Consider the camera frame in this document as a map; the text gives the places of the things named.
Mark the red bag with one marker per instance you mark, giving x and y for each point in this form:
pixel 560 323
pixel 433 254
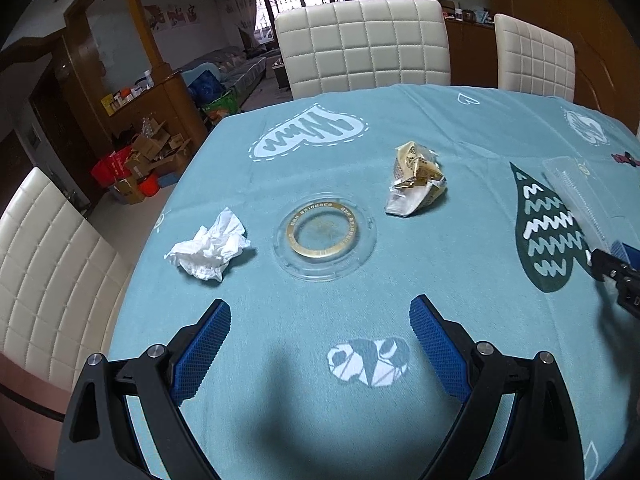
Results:
pixel 110 170

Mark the row of wall pictures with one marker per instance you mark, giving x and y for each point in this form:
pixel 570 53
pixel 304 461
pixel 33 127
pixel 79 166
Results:
pixel 172 14

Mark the white tissue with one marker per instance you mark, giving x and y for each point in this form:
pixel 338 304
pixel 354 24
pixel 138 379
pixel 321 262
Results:
pixel 210 250

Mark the row of small shelf boxes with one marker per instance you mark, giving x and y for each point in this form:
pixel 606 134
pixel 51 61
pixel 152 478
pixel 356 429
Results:
pixel 127 95

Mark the white quilted chair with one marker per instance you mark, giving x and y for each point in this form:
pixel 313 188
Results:
pixel 535 57
pixel 50 270
pixel 360 45

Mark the barred window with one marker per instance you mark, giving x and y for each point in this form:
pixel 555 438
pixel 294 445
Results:
pixel 295 5

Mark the beige gold wrapper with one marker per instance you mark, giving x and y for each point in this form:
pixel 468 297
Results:
pixel 415 175

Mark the grey sofa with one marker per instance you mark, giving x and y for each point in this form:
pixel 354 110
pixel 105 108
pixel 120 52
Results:
pixel 230 65

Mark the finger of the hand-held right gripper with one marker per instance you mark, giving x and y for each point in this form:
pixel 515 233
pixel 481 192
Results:
pixel 615 270
pixel 627 255

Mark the clear plastic tray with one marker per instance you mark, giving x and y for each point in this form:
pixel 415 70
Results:
pixel 575 185

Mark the teal printed tablecloth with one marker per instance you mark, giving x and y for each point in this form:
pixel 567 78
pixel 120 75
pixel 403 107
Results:
pixel 350 310

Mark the pile of cardboard boxes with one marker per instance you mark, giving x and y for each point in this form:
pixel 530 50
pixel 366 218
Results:
pixel 155 152

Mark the wooden sideboard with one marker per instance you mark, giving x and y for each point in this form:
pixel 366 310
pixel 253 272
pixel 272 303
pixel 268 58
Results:
pixel 472 52

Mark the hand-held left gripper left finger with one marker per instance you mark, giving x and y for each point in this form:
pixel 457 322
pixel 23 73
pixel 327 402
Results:
pixel 200 355

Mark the blue bag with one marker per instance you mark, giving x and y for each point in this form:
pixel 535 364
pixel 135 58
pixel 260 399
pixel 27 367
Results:
pixel 205 87

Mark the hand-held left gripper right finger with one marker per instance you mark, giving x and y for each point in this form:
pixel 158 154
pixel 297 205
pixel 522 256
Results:
pixel 440 350

